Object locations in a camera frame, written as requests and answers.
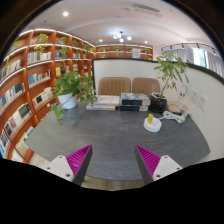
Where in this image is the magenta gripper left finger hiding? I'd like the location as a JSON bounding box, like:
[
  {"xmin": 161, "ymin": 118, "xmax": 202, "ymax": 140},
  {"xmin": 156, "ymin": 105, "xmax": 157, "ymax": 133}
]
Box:
[{"xmin": 45, "ymin": 144, "xmax": 94, "ymax": 187}]

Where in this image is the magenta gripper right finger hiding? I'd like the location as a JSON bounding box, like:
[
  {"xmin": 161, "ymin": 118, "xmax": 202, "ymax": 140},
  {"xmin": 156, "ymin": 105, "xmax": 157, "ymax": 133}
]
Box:
[{"xmin": 134, "ymin": 144, "xmax": 184, "ymax": 186}]

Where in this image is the white round charger base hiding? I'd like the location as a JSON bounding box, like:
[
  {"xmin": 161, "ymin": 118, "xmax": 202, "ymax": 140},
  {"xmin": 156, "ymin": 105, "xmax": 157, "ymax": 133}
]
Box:
[{"xmin": 144, "ymin": 118, "xmax": 162, "ymax": 132}]

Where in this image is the yellow plug on charger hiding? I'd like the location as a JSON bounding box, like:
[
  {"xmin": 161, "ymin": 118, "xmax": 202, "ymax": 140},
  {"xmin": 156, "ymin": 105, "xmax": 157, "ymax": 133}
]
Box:
[{"xmin": 148, "ymin": 113, "xmax": 153, "ymax": 123}]

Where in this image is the white power strip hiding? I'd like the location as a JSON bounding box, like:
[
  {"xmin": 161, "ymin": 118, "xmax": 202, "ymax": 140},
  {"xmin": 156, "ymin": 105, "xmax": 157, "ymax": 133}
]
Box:
[{"xmin": 167, "ymin": 101, "xmax": 191, "ymax": 115}]

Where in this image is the right stack of dark books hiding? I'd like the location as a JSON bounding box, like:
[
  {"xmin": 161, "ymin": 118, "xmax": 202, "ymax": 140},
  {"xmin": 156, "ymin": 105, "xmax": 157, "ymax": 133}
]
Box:
[{"xmin": 119, "ymin": 92, "xmax": 151, "ymax": 112}]

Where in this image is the left stack of books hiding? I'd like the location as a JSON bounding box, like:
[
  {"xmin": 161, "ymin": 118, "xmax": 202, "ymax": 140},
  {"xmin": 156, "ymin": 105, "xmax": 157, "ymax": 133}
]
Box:
[{"xmin": 86, "ymin": 95, "xmax": 120, "ymax": 111}]

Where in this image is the green leafy plant white pot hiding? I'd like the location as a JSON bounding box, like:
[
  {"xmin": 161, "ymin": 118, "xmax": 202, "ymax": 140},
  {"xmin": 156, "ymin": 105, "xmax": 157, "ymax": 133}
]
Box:
[{"xmin": 51, "ymin": 71, "xmax": 97, "ymax": 119}]

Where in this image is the right tan chair back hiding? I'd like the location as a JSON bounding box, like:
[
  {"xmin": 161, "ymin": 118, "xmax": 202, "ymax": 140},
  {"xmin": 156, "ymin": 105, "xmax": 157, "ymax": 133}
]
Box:
[{"xmin": 132, "ymin": 77, "xmax": 160, "ymax": 96}]

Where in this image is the tan chair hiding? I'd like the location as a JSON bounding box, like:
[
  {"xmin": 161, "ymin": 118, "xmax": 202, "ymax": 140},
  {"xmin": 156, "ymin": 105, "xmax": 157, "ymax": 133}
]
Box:
[
  {"xmin": 132, "ymin": 77, "xmax": 160, "ymax": 96},
  {"xmin": 97, "ymin": 77, "xmax": 131, "ymax": 96}
]

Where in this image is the left tan chair back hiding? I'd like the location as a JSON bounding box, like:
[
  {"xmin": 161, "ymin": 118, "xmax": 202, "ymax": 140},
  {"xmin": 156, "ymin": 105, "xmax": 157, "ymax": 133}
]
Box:
[{"xmin": 97, "ymin": 77, "xmax": 131, "ymax": 96}]

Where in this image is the tall plant black pot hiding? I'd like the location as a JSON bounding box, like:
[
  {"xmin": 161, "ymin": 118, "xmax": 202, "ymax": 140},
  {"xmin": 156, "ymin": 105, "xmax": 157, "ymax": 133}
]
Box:
[{"xmin": 150, "ymin": 51, "xmax": 189, "ymax": 113}]

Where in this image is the orange wooden bookshelf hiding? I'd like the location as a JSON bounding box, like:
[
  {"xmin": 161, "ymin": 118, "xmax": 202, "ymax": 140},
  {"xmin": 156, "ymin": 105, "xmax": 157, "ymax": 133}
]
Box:
[{"xmin": 0, "ymin": 28, "xmax": 153, "ymax": 163}]

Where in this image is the ceiling chandelier lamp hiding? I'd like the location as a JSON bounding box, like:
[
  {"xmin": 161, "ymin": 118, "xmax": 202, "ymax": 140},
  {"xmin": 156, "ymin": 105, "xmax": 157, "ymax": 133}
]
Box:
[{"xmin": 113, "ymin": 31, "xmax": 132, "ymax": 43}]

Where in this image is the white coiled cable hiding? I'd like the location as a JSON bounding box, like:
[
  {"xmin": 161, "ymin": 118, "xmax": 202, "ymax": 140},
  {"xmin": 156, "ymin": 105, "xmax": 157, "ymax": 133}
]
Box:
[{"xmin": 162, "ymin": 110, "xmax": 187, "ymax": 124}]

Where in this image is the white wall socket panel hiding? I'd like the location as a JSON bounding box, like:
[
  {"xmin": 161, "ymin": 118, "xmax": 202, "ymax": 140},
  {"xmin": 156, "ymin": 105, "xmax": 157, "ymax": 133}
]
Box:
[{"xmin": 191, "ymin": 89, "xmax": 207, "ymax": 111}]

